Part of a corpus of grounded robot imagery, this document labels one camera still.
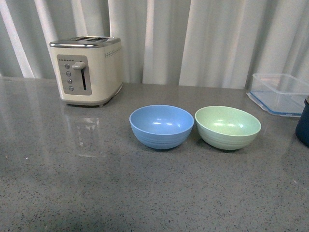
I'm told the light green bowl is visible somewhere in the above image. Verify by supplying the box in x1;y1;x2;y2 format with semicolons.
195;106;261;150

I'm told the light blue bowl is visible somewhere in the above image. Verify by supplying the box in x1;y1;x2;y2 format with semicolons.
129;105;195;150

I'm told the cream two-slot toaster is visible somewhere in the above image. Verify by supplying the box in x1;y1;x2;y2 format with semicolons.
49;36;124;106

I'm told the clear plastic food container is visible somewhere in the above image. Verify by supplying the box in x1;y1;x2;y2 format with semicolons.
247;73;309;117

